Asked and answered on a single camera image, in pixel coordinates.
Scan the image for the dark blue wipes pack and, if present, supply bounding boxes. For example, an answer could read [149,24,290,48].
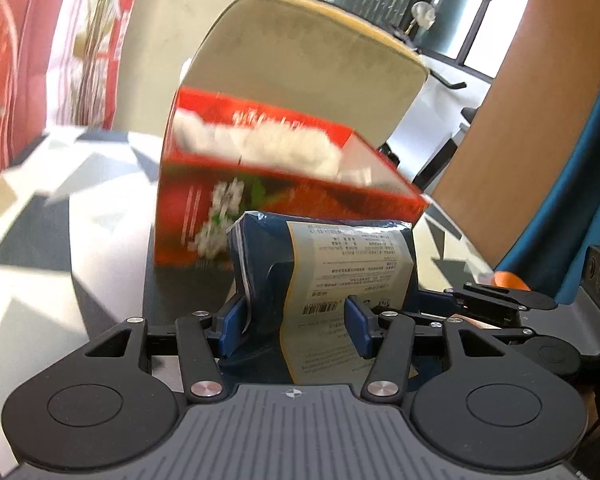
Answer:
[227,211,417,389]

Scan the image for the exercise bike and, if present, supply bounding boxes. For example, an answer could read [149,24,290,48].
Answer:
[387,56,491,181]

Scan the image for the geometric patterned tablecloth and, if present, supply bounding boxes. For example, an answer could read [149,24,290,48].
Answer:
[0,127,496,480]

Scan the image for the red strawberry cardboard box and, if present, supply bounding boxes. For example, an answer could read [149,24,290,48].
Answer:
[154,87,426,268]

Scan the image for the beige chair with yellow back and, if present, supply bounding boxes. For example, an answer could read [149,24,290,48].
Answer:
[182,0,429,146]

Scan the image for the brown wooden panel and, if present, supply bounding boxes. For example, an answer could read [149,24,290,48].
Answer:
[432,0,600,266]

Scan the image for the white desk lamp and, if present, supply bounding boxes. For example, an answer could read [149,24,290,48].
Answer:
[405,1,436,35]

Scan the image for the red printed backdrop curtain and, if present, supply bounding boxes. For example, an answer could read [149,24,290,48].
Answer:
[0,0,135,173]

